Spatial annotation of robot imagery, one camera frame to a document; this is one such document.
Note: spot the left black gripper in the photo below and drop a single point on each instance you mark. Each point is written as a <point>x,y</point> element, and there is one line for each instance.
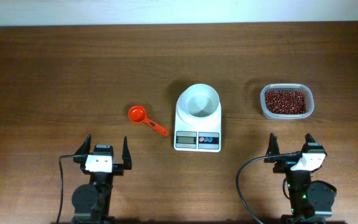
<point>115,168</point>

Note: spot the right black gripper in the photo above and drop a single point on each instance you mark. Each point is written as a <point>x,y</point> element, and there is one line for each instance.
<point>279,166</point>

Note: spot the orange measuring scoop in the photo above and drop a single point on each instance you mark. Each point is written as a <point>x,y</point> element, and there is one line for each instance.
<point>138,115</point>

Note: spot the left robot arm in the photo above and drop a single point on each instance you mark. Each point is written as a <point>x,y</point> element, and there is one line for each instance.
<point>91,201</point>

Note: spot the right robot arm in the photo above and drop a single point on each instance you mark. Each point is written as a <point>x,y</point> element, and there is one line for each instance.
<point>310,201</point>

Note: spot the white digital kitchen scale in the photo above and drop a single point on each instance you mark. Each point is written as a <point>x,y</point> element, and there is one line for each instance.
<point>198,126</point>

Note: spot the red adzuki beans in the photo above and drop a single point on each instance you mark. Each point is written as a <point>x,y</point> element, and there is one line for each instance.
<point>285,102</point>

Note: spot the clear plastic food container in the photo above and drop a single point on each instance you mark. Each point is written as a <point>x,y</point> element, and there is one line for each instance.
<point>309,100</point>

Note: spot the white round bowl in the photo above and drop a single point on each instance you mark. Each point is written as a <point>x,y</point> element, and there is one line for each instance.
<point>200,100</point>

